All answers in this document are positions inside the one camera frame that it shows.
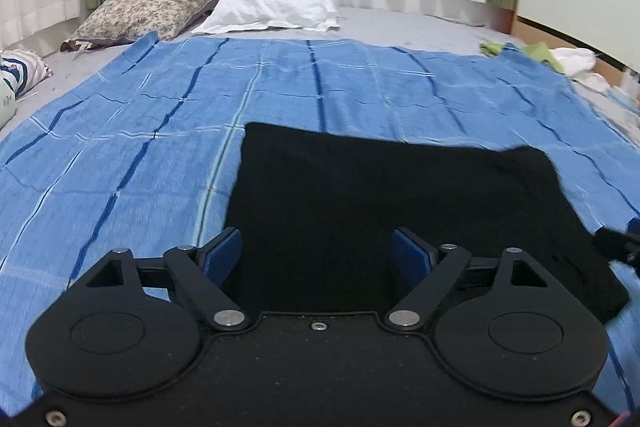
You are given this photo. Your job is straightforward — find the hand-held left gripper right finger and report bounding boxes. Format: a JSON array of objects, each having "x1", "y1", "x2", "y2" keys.
[{"x1": 385, "y1": 227, "x2": 567, "y2": 333}]

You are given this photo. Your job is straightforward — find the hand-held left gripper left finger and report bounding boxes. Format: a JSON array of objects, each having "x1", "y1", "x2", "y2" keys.
[{"x1": 70, "y1": 227, "x2": 251, "y2": 333}]

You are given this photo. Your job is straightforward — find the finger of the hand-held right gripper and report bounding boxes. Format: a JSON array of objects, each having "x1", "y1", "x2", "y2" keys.
[{"x1": 594, "y1": 217, "x2": 640, "y2": 279}]

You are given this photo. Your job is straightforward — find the black pants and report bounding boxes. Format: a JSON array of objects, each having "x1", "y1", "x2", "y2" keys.
[{"x1": 226, "y1": 122, "x2": 630, "y2": 324}]

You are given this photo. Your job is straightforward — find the blue checked blanket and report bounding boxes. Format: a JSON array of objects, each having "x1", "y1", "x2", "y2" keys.
[{"x1": 0, "y1": 31, "x2": 640, "y2": 413}]

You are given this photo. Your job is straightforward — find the crumpled white cloth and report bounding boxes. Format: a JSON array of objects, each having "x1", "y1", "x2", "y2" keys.
[{"x1": 549, "y1": 47, "x2": 612, "y2": 94}]

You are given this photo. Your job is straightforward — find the green cloth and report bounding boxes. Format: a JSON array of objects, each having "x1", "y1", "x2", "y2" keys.
[{"x1": 479, "y1": 40, "x2": 567, "y2": 74}]

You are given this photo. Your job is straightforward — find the bed with grey sheet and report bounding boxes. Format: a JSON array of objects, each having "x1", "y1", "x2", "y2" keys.
[{"x1": 0, "y1": 0, "x2": 640, "y2": 148}]

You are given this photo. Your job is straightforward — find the white pillow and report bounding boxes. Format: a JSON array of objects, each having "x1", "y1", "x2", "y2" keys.
[{"x1": 191, "y1": 0, "x2": 341, "y2": 35}]

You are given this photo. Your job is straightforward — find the grey floral pillow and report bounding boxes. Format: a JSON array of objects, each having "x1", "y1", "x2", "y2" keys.
[{"x1": 60, "y1": 0, "x2": 227, "y2": 52}]

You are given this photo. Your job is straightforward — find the folded floral white quilt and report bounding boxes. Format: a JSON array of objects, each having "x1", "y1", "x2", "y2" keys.
[{"x1": 0, "y1": 79, "x2": 17, "y2": 130}]

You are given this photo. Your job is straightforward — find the white navy striped cloth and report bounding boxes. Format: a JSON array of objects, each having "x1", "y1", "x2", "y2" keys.
[{"x1": 0, "y1": 48, "x2": 54, "y2": 100}]

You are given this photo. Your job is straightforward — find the wooden bed frame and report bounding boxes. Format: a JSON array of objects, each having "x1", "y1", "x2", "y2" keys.
[{"x1": 509, "y1": 9, "x2": 640, "y2": 80}]

